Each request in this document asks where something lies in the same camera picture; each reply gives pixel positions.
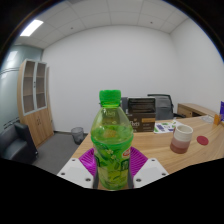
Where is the black leather armchair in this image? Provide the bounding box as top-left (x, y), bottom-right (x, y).
top-left (0, 121), bottom-right (39, 161)

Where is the grey mesh office chair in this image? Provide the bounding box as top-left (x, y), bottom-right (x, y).
top-left (147, 93), bottom-right (185, 121)

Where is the green drink bottle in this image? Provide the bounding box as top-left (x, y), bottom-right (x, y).
top-left (90, 89), bottom-right (135, 191)

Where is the rectangular ceiling light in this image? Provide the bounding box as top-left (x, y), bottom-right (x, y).
top-left (19, 19), bottom-right (45, 38)

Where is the flat round red coaster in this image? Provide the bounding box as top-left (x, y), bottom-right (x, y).
top-left (196, 135), bottom-right (210, 146)

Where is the clear packet with round disc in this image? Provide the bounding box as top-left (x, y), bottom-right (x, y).
top-left (199, 114), bottom-right (216, 124)

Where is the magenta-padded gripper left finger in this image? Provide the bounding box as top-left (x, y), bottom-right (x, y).
top-left (57, 147), bottom-right (100, 190)

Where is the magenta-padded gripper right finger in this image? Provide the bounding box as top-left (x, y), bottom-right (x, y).
top-left (128, 145), bottom-right (170, 189)

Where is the white sticker sheet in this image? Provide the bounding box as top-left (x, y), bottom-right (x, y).
top-left (153, 119), bottom-right (183, 135)

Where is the orange box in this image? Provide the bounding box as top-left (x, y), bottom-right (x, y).
top-left (213, 113), bottom-right (222, 127)

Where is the white and brown ceramic cup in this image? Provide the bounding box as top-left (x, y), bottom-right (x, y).
top-left (169, 124), bottom-right (194, 155)

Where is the grey mesh waste bin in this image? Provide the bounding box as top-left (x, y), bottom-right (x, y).
top-left (70, 126), bottom-right (85, 146)

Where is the tall wooden shelf cabinet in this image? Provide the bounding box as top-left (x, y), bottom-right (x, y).
top-left (17, 58), bottom-right (55, 149)

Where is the large brown cardboard carton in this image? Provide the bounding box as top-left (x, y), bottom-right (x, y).
top-left (127, 96), bottom-right (157, 134)

